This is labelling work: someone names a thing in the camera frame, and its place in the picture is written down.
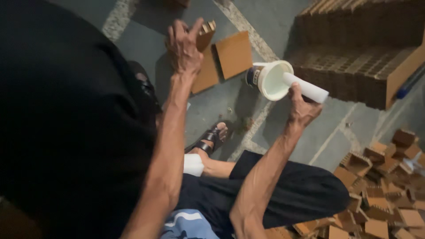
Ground white block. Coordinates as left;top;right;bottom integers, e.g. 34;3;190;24
183;154;205;177

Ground white roller tube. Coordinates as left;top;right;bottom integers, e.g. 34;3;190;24
283;72;330;104

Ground heap of folded cardboard pieces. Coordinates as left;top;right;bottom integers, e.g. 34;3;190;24
266;129;425;239

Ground stack of cardboard grid dividers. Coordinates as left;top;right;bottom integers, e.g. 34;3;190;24
288;0;425;111

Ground flat brown cardboard sheet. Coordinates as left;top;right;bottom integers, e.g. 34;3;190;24
214;31;253;80
191;46;220;94

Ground black sandal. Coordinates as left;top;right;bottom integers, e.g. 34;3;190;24
185;121;230;156

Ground person's right hand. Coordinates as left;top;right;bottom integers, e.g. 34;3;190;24
287;82;323;129

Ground black shorts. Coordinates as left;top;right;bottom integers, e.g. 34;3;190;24
175;150;351;239

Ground black shirt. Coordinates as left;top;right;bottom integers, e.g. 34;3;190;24
0;0;160;239

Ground blue white fabric item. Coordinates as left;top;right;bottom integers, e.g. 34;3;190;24
161;209;220;239

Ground blue tube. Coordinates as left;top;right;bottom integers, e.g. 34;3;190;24
396;65;425;100

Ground person's leg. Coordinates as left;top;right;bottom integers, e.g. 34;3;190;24
186;122;237;180

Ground small cardboard piece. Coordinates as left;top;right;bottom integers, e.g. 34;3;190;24
196;21;217;52

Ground white glue bucket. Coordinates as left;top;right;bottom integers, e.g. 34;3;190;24
246;60;295;102

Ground person's left hand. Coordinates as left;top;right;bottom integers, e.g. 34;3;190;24
165;17;205;77

